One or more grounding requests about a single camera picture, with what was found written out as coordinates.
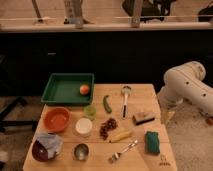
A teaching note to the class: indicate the silver fork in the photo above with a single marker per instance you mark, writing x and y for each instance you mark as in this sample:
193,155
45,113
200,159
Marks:
116,156

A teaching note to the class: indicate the white plastic cup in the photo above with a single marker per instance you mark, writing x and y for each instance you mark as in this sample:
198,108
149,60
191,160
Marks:
84,127

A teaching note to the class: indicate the black office chair base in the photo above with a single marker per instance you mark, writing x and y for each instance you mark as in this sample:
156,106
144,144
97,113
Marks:
9,119

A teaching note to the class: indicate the orange bowl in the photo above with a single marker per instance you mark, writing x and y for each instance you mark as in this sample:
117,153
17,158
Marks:
56,119

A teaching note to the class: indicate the small metal cup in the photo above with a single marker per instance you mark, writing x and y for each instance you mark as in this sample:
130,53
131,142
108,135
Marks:
81,152

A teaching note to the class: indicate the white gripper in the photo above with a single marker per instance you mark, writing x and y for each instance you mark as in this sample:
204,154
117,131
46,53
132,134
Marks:
166,115

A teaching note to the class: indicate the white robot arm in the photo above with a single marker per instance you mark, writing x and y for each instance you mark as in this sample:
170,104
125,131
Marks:
185,82

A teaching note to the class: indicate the orange peach fruit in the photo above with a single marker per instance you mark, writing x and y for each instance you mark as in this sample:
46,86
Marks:
84,89

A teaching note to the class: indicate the green plastic tray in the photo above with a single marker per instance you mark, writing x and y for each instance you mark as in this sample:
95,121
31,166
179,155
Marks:
64,89

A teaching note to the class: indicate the purple grape bunch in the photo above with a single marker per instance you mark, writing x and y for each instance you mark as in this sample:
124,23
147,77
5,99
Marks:
107,126

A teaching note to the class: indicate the blue grey cloth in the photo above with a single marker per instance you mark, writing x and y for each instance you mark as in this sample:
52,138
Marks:
51,142

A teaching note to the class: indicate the green sponge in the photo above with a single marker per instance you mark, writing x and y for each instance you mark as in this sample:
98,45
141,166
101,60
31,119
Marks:
152,143

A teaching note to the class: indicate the whiteboard eraser block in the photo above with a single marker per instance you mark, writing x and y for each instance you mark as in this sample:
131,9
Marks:
141,118

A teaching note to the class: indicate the dark purple bowl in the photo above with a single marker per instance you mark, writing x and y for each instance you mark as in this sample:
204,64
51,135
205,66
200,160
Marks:
39,153

